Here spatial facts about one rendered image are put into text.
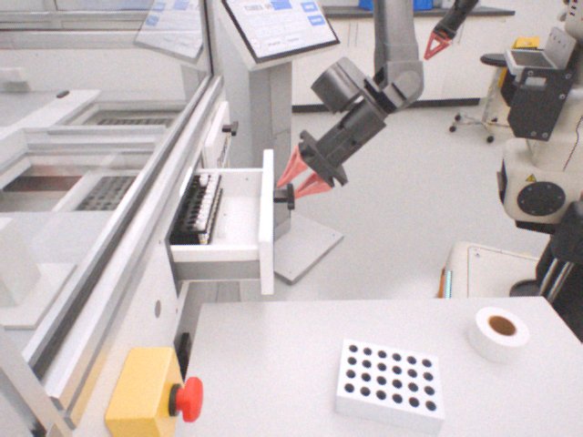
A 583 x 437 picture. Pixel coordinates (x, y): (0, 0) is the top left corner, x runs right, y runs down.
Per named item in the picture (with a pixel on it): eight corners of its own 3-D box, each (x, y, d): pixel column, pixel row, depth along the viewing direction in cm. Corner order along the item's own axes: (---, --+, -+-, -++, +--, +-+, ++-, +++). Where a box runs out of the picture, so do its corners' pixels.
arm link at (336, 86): (425, 83, 54) (403, 99, 63) (375, 23, 53) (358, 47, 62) (367, 136, 53) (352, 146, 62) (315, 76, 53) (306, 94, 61)
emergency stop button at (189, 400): (207, 391, 38) (202, 368, 36) (200, 431, 35) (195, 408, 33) (178, 391, 38) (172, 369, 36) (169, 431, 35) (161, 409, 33)
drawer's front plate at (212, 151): (231, 138, 105) (228, 100, 99) (218, 190, 80) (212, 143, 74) (225, 138, 105) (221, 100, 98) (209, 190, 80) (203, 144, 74)
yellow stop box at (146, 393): (190, 385, 41) (180, 344, 37) (176, 457, 35) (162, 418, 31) (145, 386, 41) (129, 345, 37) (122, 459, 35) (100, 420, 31)
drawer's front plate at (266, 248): (273, 195, 79) (272, 147, 72) (273, 296, 54) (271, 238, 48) (266, 196, 79) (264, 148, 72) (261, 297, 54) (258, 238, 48)
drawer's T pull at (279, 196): (292, 188, 65) (292, 181, 64) (294, 211, 59) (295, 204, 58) (272, 188, 65) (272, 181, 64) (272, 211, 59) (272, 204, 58)
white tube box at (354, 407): (431, 372, 50) (437, 356, 48) (437, 436, 44) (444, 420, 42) (341, 354, 53) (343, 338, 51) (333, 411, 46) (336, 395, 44)
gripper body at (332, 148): (296, 135, 62) (328, 104, 60) (335, 172, 67) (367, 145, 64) (298, 151, 57) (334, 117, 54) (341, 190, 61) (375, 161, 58)
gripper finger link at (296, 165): (268, 169, 66) (306, 134, 63) (295, 193, 69) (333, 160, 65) (268, 188, 60) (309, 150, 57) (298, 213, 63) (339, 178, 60)
